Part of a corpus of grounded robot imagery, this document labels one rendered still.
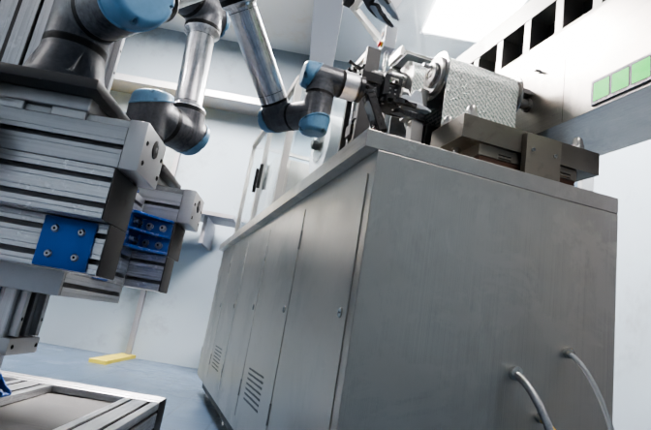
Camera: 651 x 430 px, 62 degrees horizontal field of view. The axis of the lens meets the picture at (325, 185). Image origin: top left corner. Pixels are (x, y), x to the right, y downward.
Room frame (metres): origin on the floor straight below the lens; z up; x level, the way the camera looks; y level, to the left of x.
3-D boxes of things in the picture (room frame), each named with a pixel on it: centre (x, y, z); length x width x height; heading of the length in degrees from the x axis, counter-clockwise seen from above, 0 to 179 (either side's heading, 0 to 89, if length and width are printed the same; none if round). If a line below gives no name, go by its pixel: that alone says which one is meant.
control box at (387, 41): (1.99, -0.14, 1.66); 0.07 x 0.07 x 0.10; 10
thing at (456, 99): (1.42, -0.40, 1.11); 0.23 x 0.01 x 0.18; 105
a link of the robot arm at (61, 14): (0.95, 0.51, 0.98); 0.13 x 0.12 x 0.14; 51
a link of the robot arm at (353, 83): (1.33, -0.02, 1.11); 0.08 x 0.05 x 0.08; 15
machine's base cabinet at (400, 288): (2.37, -0.06, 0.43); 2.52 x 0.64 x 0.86; 15
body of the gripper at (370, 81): (1.35, -0.10, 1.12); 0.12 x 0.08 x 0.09; 105
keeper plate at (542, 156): (1.23, -0.51, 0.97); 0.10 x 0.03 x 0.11; 105
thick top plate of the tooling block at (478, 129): (1.32, -0.47, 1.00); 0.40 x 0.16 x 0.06; 105
